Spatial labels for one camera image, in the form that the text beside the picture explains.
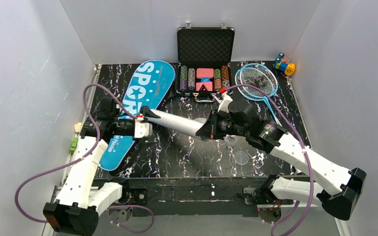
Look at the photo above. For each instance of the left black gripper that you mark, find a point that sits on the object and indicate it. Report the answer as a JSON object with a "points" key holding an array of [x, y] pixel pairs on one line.
{"points": [[129, 126]]}

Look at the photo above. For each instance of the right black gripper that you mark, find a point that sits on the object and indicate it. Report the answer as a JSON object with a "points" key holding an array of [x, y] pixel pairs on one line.
{"points": [[212, 126]]}

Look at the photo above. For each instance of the white shuttlecock tube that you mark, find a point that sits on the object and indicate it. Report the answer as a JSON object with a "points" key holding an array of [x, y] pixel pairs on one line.
{"points": [[178, 123]]}

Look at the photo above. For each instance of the white shuttlecock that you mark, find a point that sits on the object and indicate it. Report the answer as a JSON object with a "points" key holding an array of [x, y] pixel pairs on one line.
{"points": [[230, 140]]}

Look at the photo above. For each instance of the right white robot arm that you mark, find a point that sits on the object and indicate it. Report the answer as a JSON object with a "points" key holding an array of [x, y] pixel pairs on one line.
{"points": [[335, 188]]}

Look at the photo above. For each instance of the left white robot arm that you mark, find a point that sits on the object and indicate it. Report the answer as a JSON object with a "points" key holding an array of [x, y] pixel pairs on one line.
{"points": [[76, 209]]}

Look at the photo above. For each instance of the blue badminton racket lower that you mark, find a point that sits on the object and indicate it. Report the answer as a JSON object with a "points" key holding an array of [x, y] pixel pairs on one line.
{"points": [[258, 75]]}

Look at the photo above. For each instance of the blue racket cover bag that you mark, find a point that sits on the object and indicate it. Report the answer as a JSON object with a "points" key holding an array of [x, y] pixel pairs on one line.
{"points": [[148, 86]]}

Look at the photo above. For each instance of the clear plastic tube lid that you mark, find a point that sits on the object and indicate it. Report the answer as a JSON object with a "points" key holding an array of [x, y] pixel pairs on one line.
{"points": [[241, 158]]}

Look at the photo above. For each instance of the black poker chip case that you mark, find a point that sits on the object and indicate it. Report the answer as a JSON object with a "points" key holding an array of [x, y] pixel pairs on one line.
{"points": [[204, 56]]}

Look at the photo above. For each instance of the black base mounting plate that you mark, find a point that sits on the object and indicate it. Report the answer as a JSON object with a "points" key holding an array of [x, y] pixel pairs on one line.
{"points": [[194, 195]]}

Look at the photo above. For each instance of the colourful toy block train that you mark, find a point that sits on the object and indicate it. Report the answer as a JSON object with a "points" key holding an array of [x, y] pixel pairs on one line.
{"points": [[281, 63]]}

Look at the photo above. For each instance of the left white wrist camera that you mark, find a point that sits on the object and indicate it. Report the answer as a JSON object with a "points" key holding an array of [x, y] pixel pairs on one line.
{"points": [[142, 127]]}

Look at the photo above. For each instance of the green clip on rail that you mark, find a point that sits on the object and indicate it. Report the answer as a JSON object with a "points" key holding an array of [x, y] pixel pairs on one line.
{"points": [[73, 145]]}

